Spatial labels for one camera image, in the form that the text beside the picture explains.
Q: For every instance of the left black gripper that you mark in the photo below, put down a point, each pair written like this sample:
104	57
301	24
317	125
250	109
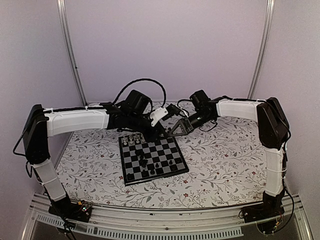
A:
153	136

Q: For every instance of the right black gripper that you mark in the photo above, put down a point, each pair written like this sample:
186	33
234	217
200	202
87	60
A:
187	129

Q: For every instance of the black and grey chessboard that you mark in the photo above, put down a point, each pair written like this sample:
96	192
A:
161	152

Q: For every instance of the black chess rook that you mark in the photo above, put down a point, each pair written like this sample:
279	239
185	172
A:
130	176

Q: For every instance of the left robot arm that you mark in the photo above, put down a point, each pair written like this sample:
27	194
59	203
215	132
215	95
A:
42	125

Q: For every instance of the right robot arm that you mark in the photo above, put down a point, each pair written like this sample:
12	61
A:
273	131

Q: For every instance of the row of white chess pieces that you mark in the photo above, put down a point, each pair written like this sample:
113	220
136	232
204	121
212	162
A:
132	140

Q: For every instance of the pile of black chess pieces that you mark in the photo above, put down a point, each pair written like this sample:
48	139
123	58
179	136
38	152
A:
142	162

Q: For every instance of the floral patterned table mat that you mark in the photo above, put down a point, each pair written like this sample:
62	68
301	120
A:
217	165

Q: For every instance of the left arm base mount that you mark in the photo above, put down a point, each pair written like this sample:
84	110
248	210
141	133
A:
79	211

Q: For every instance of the front aluminium rail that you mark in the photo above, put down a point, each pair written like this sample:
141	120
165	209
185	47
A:
126	223

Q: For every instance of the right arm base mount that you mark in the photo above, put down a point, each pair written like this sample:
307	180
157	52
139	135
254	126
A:
266	217

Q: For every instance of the left aluminium frame post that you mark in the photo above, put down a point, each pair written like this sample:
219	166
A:
61	7

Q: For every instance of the aluminium frame post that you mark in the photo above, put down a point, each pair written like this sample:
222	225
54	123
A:
61	7
268	19

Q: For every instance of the right aluminium frame post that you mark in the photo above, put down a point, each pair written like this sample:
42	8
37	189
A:
268	19

